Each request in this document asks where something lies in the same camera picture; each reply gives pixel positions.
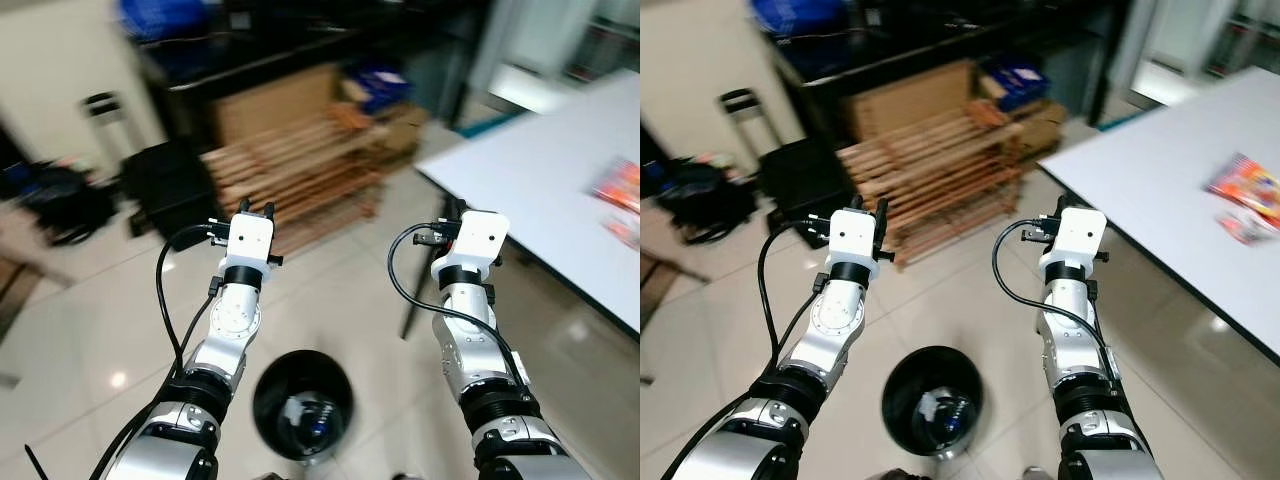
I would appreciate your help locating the wooden slatted rack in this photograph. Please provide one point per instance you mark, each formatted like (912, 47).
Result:
(300, 170)
(930, 165)

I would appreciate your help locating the white plastic wrapper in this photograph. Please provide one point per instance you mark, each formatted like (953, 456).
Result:
(628, 232)
(1245, 230)

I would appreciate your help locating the red orange snack packet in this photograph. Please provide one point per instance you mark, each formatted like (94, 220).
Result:
(622, 185)
(1245, 185)

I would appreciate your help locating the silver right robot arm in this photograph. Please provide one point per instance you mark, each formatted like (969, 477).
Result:
(470, 340)
(1065, 330)

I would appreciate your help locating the black desk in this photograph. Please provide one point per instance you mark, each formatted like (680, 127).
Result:
(940, 45)
(300, 50)

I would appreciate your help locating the thin black rod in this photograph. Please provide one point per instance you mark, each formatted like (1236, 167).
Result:
(37, 462)

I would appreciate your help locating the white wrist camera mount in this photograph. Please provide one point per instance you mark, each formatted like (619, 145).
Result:
(1080, 235)
(480, 240)
(248, 240)
(855, 238)

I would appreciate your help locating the small brown cardboard box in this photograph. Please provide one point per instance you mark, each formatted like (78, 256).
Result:
(405, 125)
(1040, 125)

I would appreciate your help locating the large brown cardboard box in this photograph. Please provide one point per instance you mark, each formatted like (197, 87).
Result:
(910, 95)
(275, 100)

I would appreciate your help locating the black backpack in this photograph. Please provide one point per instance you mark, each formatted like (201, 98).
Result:
(65, 205)
(705, 200)

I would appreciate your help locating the black trolley suitcase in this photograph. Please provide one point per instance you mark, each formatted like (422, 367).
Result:
(165, 185)
(800, 180)

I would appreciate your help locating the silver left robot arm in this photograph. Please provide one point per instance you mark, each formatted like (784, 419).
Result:
(835, 320)
(230, 320)

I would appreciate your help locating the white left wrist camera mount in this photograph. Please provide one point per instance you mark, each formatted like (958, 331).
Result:
(855, 238)
(248, 240)

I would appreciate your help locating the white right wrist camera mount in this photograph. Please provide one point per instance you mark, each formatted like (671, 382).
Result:
(1080, 235)
(480, 240)

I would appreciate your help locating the small black rubbish bin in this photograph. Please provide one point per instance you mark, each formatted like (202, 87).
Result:
(905, 400)
(275, 400)

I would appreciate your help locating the white folding table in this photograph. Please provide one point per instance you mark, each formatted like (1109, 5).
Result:
(540, 170)
(1150, 170)

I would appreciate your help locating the blue printed box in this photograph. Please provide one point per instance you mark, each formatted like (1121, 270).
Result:
(1015, 80)
(380, 85)

